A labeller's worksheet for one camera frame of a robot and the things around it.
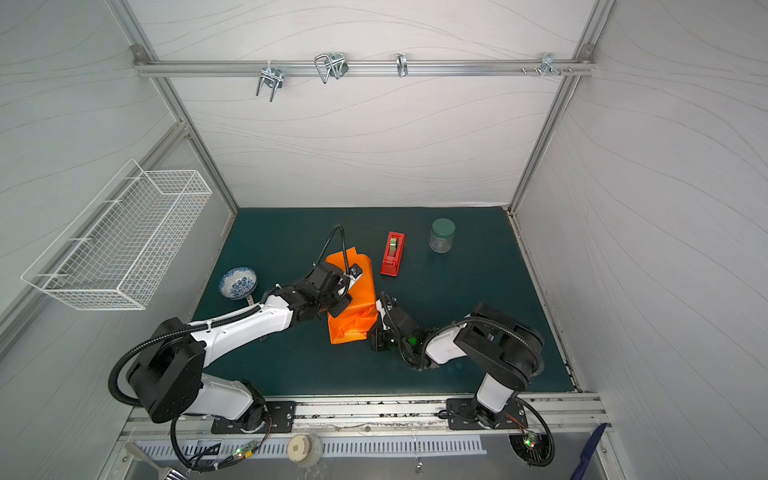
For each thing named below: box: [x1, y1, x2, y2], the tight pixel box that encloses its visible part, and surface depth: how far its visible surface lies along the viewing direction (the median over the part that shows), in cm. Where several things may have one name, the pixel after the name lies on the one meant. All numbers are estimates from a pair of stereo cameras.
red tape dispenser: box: [380, 231, 406, 277], surface depth 103 cm
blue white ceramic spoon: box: [218, 267, 258, 305], surface depth 98 cm
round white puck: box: [287, 433, 323, 469], surface depth 62 cm
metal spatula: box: [125, 441, 187, 480], surface depth 68 cm
